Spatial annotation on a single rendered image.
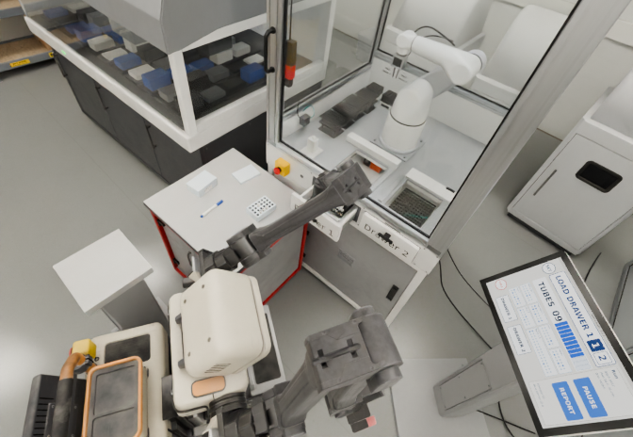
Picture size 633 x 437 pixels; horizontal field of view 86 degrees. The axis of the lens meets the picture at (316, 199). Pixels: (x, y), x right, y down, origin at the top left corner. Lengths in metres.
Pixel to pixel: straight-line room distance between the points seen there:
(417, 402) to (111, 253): 1.75
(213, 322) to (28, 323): 1.95
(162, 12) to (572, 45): 1.36
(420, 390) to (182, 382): 1.60
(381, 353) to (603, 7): 0.83
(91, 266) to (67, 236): 1.20
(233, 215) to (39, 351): 1.36
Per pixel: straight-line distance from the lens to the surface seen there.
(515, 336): 1.45
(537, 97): 1.08
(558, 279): 1.46
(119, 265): 1.69
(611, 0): 1.01
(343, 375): 0.53
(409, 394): 2.26
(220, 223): 1.71
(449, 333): 2.51
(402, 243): 1.56
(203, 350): 0.81
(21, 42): 5.06
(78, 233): 2.90
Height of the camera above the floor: 2.12
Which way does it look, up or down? 49 degrees down
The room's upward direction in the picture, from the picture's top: 10 degrees clockwise
